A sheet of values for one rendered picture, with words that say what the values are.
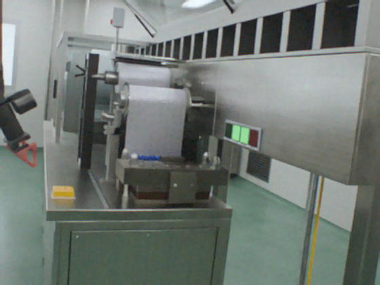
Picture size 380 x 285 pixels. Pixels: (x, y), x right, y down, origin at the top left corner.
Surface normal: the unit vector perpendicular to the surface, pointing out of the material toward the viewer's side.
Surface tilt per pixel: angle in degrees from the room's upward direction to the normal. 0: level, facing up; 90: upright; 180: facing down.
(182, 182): 90
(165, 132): 90
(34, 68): 90
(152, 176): 90
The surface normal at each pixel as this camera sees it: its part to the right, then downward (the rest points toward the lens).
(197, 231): 0.32, 0.12
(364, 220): -0.94, -0.06
